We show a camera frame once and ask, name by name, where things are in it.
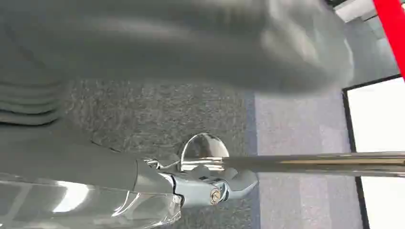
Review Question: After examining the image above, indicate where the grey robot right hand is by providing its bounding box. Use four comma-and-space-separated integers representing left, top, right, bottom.
0, 0, 354, 229

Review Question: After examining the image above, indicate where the red barrier belt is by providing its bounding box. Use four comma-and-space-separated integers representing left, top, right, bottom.
373, 0, 405, 80

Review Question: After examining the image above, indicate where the chrome stanchion post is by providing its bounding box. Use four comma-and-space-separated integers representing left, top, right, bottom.
179, 133, 405, 178

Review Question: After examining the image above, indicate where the white board with black frame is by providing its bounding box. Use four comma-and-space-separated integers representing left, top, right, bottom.
341, 74, 405, 229

